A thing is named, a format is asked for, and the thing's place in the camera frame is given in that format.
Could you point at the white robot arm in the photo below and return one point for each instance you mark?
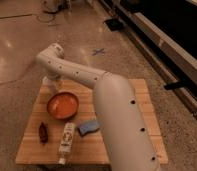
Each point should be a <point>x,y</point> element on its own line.
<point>122,126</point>

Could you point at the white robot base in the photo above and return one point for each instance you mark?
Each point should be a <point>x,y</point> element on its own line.
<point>54,6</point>

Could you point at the blue tape cross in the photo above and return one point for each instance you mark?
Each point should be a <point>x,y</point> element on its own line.
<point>98,51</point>

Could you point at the blue sponge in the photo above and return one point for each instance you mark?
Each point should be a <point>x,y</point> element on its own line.
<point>88,127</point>

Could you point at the orange bowl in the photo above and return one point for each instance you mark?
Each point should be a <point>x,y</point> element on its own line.
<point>63,105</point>

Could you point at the black floor plate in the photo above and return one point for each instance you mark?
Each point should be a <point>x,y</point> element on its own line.
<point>114,24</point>

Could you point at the white plastic bottle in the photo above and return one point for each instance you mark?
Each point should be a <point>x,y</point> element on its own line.
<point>66,142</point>

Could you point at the small dark red bottle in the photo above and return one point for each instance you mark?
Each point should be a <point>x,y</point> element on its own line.
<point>43,135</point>

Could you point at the wooden table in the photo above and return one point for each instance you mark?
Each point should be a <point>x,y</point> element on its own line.
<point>89,149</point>

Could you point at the long metal rail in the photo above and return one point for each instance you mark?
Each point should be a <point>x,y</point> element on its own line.
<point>171,61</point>

